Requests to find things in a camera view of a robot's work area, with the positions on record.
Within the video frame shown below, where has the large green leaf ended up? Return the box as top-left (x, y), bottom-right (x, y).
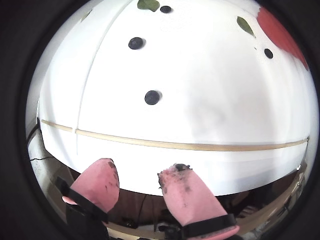
top-left (136, 0), bottom-right (161, 13)

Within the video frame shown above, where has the pink-covered gripper finger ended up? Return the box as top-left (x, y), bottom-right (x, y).
top-left (156, 163), bottom-right (240, 240)
top-left (56, 157), bottom-right (120, 240)

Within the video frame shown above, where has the long white ribbed strip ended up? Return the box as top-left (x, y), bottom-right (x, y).
top-left (73, 2), bottom-right (126, 157)

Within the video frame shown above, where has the red collapsible silicone cup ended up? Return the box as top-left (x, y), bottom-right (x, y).
top-left (257, 6), bottom-right (310, 70)

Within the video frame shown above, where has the thin wooden stick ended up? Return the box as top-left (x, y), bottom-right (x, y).
top-left (41, 119), bottom-right (310, 152)

